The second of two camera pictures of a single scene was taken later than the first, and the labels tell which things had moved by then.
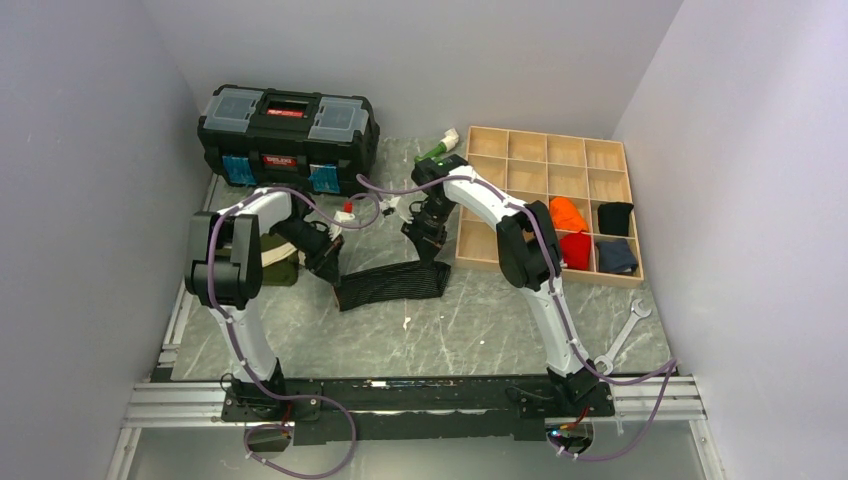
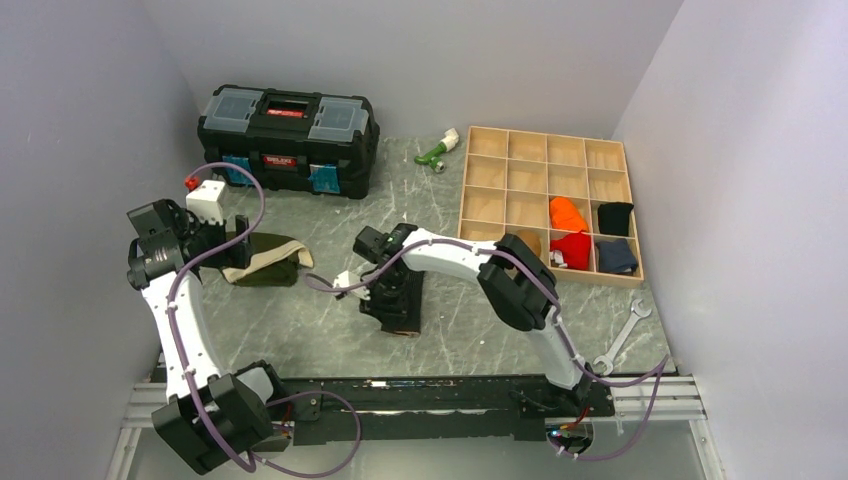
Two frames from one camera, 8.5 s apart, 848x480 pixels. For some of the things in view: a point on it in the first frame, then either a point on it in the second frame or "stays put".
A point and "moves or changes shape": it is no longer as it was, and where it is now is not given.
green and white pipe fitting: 445,145 stays put
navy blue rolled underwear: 615,256 stays put
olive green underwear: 280,261 stays put
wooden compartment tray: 587,185 stays put
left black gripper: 326,261 → 237,255
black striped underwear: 410,280 moves or changes shape
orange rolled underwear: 566,215 stays put
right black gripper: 427,244 → 367,292
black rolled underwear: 613,218 stays put
